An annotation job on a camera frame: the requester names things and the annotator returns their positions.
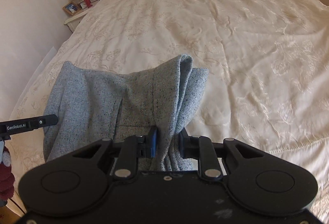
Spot grey speckled pants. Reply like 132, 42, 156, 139
43, 54, 209, 171

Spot red sleeve forearm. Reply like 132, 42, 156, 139
0, 146, 16, 208

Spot cream embroidered bedspread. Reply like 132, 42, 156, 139
12, 0, 328, 223

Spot wooden picture frame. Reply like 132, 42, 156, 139
63, 2, 81, 16

